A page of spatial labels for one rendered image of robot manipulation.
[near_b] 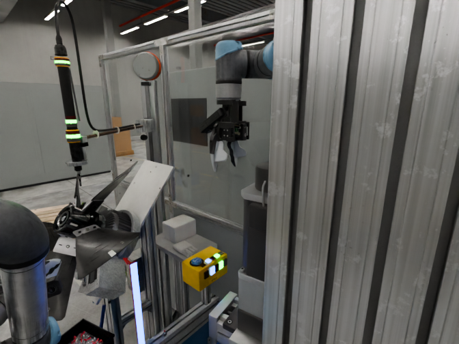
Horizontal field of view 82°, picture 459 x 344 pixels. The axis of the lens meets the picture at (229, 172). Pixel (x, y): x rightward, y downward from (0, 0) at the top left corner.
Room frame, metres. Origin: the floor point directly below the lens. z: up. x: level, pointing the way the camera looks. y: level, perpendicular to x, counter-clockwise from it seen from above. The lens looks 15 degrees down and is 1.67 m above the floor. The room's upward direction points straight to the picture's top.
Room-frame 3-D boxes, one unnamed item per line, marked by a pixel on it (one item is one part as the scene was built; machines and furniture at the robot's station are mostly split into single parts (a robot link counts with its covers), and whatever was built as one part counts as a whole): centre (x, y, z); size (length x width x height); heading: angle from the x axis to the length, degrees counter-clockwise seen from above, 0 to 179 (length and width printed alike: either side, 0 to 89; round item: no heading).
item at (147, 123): (1.58, 0.49, 1.54); 0.10 x 0.07 x 0.09; 174
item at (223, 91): (0.80, 0.00, 1.70); 0.08 x 0.08 x 0.05
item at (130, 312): (1.21, 0.52, 0.56); 0.19 x 0.04 x 0.04; 139
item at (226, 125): (0.79, 0.00, 1.62); 0.09 x 0.08 x 0.12; 49
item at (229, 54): (0.80, 0.00, 1.78); 0.09 x 0.08 x 0.11; 98
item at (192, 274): (0.94, 0.10, 1.02); 0.16 x 0.10 x 0.11; 139
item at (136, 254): (1.36, 0.51, 0.73); 0.15 x 0.09 x 0.22; 139
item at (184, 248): (1.34, 0.25, 0.87); 0.15 x 0.09 x 0.02; 45
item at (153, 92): (1.67, 0.48, 0.90); 0.08 x 0.06 x 1.80; 84
